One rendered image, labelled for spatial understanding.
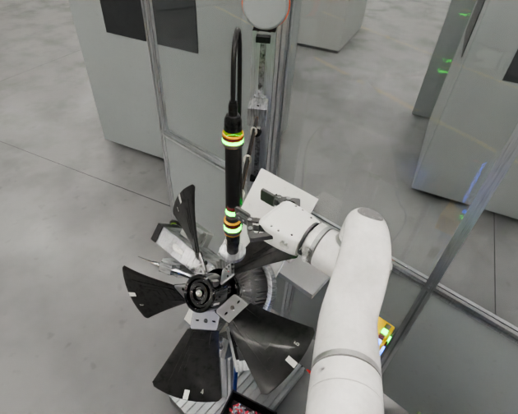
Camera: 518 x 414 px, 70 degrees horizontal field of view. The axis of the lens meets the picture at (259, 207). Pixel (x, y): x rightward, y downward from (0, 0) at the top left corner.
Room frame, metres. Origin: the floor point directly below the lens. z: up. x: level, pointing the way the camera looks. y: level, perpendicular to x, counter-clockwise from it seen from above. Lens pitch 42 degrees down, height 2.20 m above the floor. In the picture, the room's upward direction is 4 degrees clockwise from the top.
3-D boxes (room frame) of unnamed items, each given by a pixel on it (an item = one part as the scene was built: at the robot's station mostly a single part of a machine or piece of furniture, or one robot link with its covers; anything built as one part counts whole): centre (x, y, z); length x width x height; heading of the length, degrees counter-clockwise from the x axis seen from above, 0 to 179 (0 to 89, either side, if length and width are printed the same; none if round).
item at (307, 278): (1.15, -0.19, 0.85); 0.36 x 0.24 x 0.03; 52
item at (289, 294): (1.15, -0.19, 0.42); 0.04 x 0.04 x 0.83; 52
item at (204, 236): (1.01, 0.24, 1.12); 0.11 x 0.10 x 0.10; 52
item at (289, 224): (0.55, -0.07, 1.65); 0.11 x 0.10 x 0.07; 52
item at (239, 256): (0.66, 0.06, 1.49); 0.09 x 0.07 x 0.10; 177
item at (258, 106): (1.27, 0.03, 1.54); 0.10 x 0.07 x 0.08; 177
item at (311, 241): (0.51, -0.12, 1.65); 0.09 x 0.03 x 0.08; 142
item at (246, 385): (0.89, 0.04, 0.04); 0.62 x 0.46 x 0.08; 142
